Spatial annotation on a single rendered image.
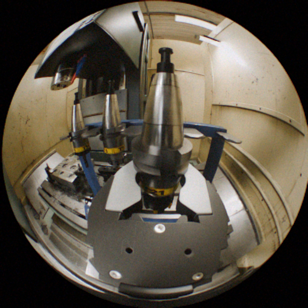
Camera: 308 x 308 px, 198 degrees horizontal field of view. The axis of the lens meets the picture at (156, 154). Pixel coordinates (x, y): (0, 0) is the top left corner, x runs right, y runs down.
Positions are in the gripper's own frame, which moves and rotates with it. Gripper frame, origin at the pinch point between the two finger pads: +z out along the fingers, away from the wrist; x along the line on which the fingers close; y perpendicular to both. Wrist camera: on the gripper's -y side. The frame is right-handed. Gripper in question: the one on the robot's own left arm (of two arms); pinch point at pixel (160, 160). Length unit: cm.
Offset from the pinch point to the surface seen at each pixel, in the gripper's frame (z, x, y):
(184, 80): 105, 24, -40
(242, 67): 35, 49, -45
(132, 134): 5.5, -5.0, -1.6
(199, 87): 105, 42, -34
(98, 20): 3.9, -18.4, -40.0
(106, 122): 6.9, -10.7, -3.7
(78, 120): 8.0, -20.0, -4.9
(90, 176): 12.3, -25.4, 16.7
